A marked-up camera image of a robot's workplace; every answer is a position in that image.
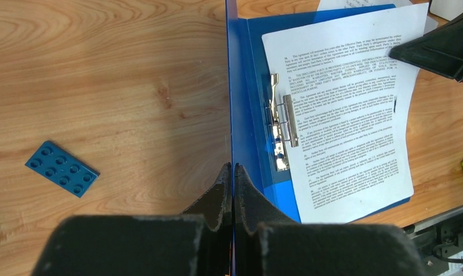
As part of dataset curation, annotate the beige card sheet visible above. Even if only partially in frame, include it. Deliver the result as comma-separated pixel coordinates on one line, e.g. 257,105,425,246
429,0,463,21

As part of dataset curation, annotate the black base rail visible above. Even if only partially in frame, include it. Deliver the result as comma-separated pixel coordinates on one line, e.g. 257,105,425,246
403,206,463,275

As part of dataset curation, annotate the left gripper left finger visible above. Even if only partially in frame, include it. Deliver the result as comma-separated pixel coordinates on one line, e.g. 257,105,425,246
33,163,232,275

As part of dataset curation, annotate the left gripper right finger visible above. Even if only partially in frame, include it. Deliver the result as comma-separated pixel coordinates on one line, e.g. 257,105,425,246
234,165,426,275

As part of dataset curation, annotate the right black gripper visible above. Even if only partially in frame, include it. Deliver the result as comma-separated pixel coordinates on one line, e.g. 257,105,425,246
389,13,463,83

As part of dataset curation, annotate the printed paper sheet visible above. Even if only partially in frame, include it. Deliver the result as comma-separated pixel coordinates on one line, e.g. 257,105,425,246
317,0,412,11
262,3,429,224

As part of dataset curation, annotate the blue file folder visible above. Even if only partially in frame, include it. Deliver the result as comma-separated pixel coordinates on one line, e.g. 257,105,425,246
226,1,395,224

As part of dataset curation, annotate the blue toy brick plate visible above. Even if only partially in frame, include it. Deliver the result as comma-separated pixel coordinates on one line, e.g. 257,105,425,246
25,140,99,198

